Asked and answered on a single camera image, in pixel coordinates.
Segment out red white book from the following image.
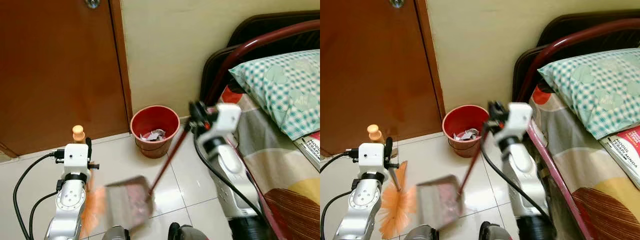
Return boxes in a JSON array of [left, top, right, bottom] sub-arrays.
[[599, 124, 640, 190], [294, 130, 321, 170]]

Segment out long black left arm cable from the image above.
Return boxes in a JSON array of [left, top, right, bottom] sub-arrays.
[[12, 148, 66, 240], [320, 148, 360, 174]]

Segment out long-handled red dustpan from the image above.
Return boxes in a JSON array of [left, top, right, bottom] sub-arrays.
[[416, 125, 491, 231], [103, 123, 194, 233]]

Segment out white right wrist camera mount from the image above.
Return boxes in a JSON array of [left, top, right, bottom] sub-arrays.
[[499, 102, 534, 142], [197, 103, 243, 147]]

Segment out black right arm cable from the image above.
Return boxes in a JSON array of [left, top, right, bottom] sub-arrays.
[[480, 135, 537, 221], [192, 134, 265, 221]]

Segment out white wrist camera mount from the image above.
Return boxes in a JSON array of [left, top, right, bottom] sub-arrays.
[[197, 103, 243, 147], [63, 143, 90, 174], [358, 143, 385, 174], [499, 102, 534, 142]]

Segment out green checkered pillow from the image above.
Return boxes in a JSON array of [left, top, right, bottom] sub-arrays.
[[228, 49, 321, 141], [537, 47, 640, 140]]

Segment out brown wooden door frame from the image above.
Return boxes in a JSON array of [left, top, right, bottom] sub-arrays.
[[414, 0, 447, 122], [108, 0, 134, 124]]

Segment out orange bristle hand broom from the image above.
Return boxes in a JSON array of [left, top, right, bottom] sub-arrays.
[[366, 124, 419, 240], [71, 124, 108, 239]]

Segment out maroon metal bed frame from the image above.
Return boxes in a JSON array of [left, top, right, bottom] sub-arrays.
[[205, 19, 321, 240], [515, 18, 640, 240]]

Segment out patterned beige orange bedsheet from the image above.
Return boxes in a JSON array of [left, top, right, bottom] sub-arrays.
[[220, 84, 321, 240], [529, 84, 640, 240]]

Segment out robot right leg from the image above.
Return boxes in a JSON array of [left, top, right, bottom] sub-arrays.
[[478, 221, 515, 240], [167, 222, 212, 240]]

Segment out dark brown bed headboard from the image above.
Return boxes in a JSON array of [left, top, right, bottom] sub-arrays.
[[199, 10, 321, 106], [511, 10, 640, 104]]

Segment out crumpled white paper trash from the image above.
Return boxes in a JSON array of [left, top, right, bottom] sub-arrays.
[[453, 128, 480, 141], [140, 129, 167, 142]]

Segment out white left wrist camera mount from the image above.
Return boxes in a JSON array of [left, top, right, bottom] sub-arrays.
[[358, 143, 385, 174], [63, 143, 90, 174]]

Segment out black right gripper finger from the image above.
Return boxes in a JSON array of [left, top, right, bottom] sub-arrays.
[[486, 101, 497, 136], [188, 101, 200, 135]]

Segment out short black left arm cable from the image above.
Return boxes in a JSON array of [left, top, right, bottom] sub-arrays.
[[28, 190, 63, 240], [320, 190, 357, 240]]

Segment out brown wooden door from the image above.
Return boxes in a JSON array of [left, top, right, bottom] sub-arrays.
[[0, 0, 130, 157], [320, 0, 443, 157]]

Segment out red plastic bucket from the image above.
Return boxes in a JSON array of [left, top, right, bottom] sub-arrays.
[[442, 104, 491, 159], [130, 105, 181, 159]]

